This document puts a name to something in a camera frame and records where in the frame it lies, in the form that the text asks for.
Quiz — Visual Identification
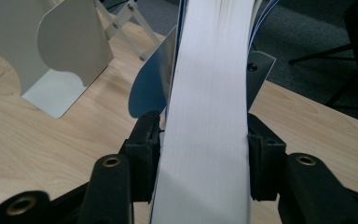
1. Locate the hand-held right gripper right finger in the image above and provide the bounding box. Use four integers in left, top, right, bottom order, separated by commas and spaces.
246, 113, 289, 202

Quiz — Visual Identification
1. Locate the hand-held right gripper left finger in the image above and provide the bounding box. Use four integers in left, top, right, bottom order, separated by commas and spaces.
118, 109, 163, 203

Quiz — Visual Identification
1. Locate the thick book with blue cover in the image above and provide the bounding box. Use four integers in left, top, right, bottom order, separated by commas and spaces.
148, 0, 281, 224

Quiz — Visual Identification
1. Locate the beige extendable metal book rack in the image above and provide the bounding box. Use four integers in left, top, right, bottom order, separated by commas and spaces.
0, 0, 277, 120

